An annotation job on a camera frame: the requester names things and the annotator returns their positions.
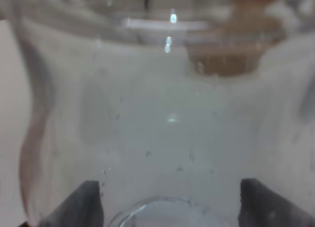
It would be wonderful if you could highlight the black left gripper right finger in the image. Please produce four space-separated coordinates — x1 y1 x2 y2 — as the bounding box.
238 179 315 227

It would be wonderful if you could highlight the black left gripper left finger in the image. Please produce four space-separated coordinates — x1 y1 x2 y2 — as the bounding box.
39 180 103 227

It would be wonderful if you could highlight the clear plastic water bottle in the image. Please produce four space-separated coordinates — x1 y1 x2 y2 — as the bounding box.
2 0 315 227

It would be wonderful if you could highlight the orange translucent cup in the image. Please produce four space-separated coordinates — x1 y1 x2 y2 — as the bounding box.
186 0 285 77

